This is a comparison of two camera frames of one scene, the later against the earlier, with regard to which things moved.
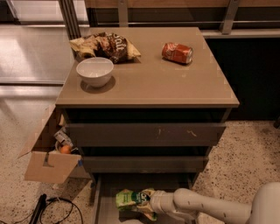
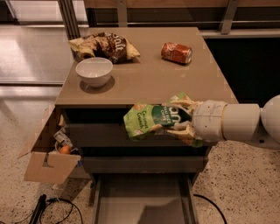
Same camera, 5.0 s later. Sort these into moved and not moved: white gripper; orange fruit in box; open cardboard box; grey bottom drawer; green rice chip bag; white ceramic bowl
Moved: white gripper; green rice chip bag
Not moved: orange fruit in box; open cardboard box; grey bottom drawer; white ceramic bowl
